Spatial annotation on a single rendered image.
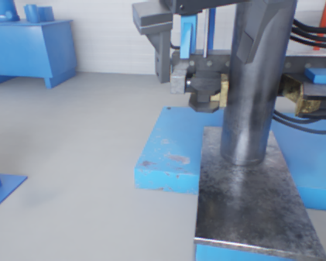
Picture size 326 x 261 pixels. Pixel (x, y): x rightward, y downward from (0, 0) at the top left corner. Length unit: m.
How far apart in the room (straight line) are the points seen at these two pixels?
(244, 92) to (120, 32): 2.42
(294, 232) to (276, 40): 0.68
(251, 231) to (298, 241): 0.14
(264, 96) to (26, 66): 2.51
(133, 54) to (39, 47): 1.06
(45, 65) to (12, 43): 0.36
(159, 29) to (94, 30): 3.15
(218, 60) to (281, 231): 0.80
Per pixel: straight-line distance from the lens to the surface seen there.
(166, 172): 1.24
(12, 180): 1.59
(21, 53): 3.10
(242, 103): 1.14
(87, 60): 3.57
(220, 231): 0.96
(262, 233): 0.99
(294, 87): 1.29
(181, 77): 1.24
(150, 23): 0.30
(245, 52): 0.41
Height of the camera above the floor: 0.86
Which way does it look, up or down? 27 degrees down
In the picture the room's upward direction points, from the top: 1 degrees counter-clockwise
